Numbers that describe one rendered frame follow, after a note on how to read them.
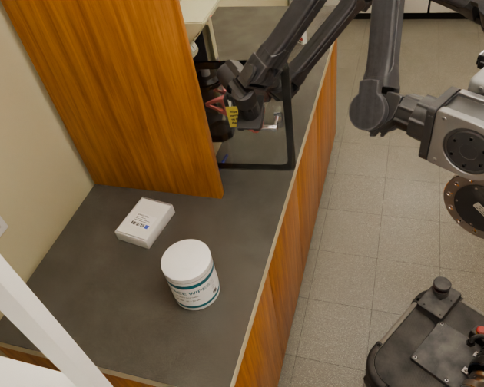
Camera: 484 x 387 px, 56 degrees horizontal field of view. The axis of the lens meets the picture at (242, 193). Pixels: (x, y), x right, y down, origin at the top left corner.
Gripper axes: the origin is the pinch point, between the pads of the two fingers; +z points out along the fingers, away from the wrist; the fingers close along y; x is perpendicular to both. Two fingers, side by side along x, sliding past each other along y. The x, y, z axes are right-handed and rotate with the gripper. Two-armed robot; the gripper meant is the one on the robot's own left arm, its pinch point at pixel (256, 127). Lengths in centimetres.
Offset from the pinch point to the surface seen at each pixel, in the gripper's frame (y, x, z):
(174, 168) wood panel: 9.4, -27.4, 11.4
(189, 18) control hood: -17.3, -15.1, -26.0
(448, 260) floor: 6, 78, 129
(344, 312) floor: 38, 28, 114
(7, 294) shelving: 59, -6, -74
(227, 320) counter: 54, -2, 4
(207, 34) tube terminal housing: -37.0, -21.8, 4.3
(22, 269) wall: 47, -68, 7
